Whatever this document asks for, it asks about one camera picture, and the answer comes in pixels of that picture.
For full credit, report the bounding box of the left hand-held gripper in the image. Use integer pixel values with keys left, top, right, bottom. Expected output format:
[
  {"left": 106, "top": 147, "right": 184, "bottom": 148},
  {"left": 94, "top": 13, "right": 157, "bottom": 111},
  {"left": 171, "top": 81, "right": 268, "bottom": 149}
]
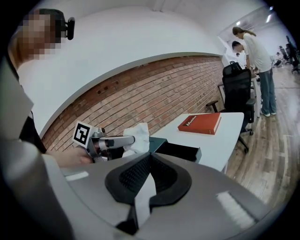
[{"left": 71, "top": 120, "right": 137, "bottom": 164}]

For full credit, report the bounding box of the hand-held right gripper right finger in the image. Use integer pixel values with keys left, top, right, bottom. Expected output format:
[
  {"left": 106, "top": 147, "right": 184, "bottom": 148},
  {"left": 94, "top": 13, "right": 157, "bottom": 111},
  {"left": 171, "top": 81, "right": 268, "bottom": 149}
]
[{"left": 137, "top": 152, "right": 279, "bottom": 240}]

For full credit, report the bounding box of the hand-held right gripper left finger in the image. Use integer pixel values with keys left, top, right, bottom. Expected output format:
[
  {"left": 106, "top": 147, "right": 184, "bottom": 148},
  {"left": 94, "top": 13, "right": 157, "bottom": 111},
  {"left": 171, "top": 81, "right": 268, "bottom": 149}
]
[{"left": 60, "top": 152, "right": 157, "bottom": 236}]

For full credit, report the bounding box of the white paper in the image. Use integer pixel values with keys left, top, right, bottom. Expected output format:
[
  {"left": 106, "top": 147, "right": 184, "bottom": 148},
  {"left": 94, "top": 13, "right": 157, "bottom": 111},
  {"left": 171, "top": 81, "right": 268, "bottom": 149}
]
[{"left": 122, "top": 122, "right": 151, "bottom": 158}]

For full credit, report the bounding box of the dark blue box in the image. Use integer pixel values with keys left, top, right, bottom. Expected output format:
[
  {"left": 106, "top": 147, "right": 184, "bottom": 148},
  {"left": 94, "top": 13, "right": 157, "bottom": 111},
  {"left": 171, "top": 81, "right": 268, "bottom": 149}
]
[{"left": 148, "top": 137, "right": 203, "bottom": 164}]

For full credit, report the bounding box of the person's left forearm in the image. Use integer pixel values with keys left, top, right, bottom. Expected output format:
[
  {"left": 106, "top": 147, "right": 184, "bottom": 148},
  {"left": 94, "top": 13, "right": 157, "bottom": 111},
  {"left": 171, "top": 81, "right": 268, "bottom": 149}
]
[{"left": 46, "top": 146, "right": 92, "bottom": 168}]

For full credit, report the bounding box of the white folding table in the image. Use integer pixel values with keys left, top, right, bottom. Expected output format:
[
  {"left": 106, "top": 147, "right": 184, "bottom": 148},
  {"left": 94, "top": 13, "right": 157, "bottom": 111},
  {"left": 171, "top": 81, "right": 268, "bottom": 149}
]
[{"left": 149, "top": 112, "right": 245, "bottom": 174}]

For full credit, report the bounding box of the red book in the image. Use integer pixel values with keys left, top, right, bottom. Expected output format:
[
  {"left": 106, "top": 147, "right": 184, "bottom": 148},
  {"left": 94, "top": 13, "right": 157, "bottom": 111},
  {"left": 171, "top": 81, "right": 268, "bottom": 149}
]
[{"left": 177, "top": 112, "right": 222, "bottom": 135}]

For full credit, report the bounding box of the person's black and white clothing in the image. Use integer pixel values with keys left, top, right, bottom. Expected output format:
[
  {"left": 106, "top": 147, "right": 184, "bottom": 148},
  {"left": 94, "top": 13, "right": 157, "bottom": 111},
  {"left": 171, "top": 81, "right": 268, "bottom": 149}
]
[{"left": 0, "top": 55, "right": 47, "bottom": 155}]

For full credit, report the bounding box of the black office chair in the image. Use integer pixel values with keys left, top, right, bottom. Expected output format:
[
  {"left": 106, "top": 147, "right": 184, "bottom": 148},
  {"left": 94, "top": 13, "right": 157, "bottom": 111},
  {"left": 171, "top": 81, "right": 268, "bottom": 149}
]
[{"left": 205, "top": 64, "right": 256, "bottom": 154}]

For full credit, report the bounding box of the person's head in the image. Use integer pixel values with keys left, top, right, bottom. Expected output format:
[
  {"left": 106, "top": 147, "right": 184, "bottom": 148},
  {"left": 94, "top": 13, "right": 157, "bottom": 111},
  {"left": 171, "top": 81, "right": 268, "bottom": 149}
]
[{"left": 7, "top": 9, "right": 65, "bottom": 71}]

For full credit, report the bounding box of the black bag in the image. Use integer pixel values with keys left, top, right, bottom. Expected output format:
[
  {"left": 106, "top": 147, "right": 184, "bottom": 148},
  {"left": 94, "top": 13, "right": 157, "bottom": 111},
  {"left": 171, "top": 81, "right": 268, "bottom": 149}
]
[{"left": 228, "top": 60, "right": 243, "bottom": 71}]

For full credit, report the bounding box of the black swivel chair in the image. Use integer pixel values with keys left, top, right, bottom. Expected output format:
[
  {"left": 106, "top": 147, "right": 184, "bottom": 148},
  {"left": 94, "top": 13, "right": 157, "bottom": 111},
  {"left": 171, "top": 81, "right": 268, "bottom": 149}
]
[{"left": 273, "top": 35, "right": 300, "bottom": 74}]

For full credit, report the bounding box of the black head-worn camera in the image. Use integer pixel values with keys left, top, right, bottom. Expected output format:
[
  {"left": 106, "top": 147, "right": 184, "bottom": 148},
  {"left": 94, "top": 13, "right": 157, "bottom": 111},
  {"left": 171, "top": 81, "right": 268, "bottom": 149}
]
[{"left": 45, "top": 8, "right": 76, "bottom": 41}]

